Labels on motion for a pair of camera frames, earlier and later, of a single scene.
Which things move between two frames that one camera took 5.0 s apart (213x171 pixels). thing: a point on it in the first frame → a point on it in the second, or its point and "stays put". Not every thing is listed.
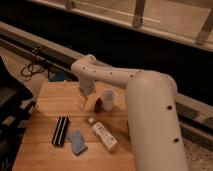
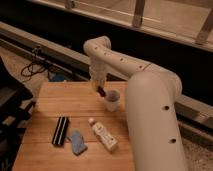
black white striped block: (60, 130) stays put
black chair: (15, 109) stays put
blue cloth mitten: (78, 143) stays put
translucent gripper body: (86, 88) → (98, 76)
